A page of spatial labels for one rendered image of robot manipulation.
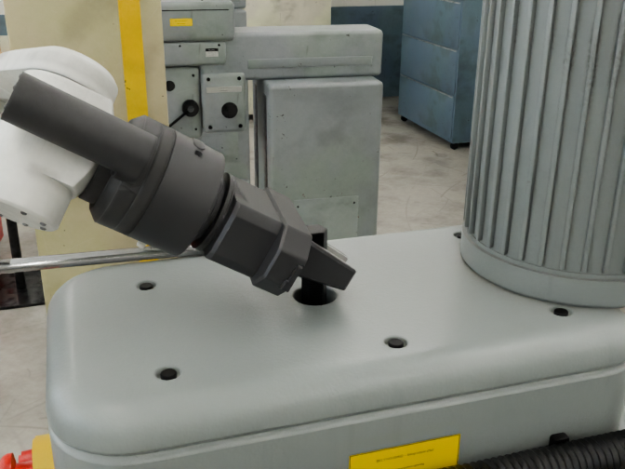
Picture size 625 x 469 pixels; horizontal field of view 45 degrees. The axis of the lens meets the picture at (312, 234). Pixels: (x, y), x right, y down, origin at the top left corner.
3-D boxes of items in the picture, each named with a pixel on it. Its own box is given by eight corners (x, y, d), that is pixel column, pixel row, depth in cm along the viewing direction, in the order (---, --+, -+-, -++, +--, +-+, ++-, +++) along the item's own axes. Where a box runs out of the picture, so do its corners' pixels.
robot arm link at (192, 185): (243, 263, 69) (120, 209, 64) (295, 172, 67) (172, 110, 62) (266, 331, 57) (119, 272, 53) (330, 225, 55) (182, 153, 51)
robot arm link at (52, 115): (107, 262, 60) (-38, 203, 56) (157, 142, 63) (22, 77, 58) (143, 249, 50) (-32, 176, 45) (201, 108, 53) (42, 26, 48)
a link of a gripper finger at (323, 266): (339, 293, 64) (275, 264, 61) (358, 261, 63) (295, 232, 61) (343, 301, 62) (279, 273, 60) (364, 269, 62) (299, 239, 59)
